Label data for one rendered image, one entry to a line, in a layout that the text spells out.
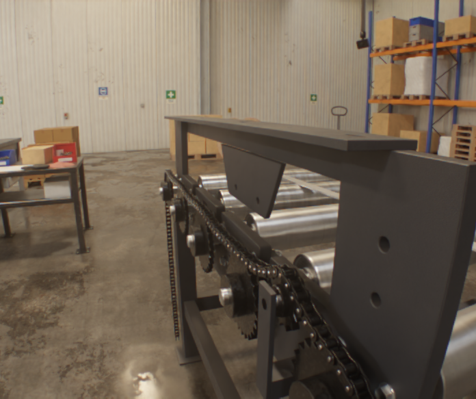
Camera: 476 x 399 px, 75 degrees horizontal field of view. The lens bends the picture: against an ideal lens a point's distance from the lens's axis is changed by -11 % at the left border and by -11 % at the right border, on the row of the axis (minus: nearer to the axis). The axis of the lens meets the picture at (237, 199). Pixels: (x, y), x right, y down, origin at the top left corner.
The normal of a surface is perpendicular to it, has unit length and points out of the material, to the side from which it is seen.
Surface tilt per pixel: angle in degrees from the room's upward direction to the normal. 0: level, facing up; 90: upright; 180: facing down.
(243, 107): 90
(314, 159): 90
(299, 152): 90
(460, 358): 42
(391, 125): 90
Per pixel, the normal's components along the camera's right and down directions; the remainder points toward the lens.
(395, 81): 0.33, 0.24
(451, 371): 0.27, -0.38
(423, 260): -0.94, 0.08
